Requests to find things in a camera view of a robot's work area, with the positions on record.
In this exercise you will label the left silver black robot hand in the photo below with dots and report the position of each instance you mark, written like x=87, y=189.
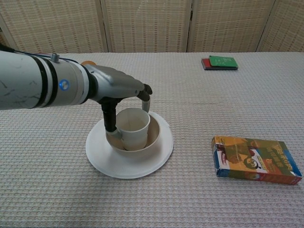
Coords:
x=116, y=83

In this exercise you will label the white paper cup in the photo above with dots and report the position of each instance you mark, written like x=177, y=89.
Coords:
x=134, y=133

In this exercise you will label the beige bowl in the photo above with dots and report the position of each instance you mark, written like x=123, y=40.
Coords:
x=154, y=142

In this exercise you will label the orange jelly cup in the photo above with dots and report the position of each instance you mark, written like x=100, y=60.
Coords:
x=88, y=63

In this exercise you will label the large white plate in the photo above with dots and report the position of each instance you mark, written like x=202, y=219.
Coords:
x=133, y=168

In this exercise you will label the woven bamboo screen panel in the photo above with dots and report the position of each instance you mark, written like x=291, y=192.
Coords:
x=230, y=26
x=59, y=26
x=287, y=26
x=147, y=26

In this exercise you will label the white woven tablecloth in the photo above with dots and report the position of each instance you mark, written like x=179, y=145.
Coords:
x=190, y=107

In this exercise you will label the red card box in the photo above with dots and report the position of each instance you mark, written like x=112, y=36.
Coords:
x=205, y=63

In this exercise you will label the green card box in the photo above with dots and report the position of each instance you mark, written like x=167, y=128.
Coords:
x=223, y=61

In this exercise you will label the colourful snack box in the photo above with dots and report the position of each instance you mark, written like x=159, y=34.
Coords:
x=254, y=159

